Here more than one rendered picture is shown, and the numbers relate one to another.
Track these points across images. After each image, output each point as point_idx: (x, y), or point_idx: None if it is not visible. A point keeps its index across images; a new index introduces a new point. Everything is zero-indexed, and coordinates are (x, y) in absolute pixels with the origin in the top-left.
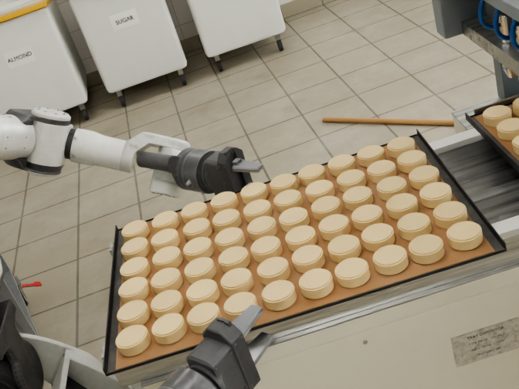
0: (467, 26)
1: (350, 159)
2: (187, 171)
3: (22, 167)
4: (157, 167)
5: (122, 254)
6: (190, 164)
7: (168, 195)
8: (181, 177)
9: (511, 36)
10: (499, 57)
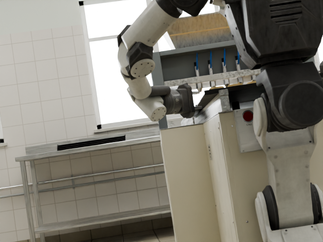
0: (171, 80)
1: None
2: (174, 93)
3: (152, 54)
4: (164, 90)
5: (238, 85)
6: (173, 90)
7: (161, 114)
8: (172, 97)
9: (225, 57)
10: (202, 79)
